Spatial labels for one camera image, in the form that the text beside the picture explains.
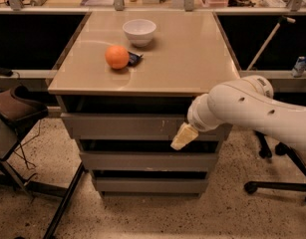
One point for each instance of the black device on ledge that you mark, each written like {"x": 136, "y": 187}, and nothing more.
{"x": 6, "y": 72}

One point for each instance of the grey bottom drawer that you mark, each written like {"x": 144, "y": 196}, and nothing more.
{"x": 173, "y": 186}

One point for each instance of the grey drawer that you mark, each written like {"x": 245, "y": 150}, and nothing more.
{"x": 173, "y": 186}
{"x": 148, "y": 161}
{"x": 122, "y": 127}

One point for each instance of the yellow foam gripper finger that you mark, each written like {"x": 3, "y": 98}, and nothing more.
{"x": 186, "y": 134}

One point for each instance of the grey drawer cabinet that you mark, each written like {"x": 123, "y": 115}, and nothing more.
{"x": 186, "y": 58}

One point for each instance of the grey top drawer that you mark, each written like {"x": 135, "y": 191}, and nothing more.
{"x": 122, "y": 127}

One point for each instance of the dark blue snack packet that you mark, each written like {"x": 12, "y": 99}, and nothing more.
{"x": 134, "y": 59}

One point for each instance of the grey middle drawer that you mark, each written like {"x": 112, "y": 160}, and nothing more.
{"x": 148, "y": 161}

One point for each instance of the orange fruit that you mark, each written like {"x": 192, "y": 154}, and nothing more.
{"x": 117, "y": 57}

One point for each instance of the white blue can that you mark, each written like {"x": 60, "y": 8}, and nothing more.
{"x": 299, "y": 67}

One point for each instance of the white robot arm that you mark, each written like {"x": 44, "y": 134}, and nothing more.
{"x": 244, "y": 102}

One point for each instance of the white ceramic bowl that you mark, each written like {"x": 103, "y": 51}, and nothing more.
{"x": 139, "y": 31}

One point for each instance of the black tripod leg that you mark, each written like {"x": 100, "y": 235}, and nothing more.
{"x": 49, "y": 234}

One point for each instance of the brown office chair left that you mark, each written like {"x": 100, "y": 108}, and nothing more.
{"x": 18, "y": 114}

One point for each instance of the black office chair right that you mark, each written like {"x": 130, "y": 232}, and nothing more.
{"x": 280, "y": 149}

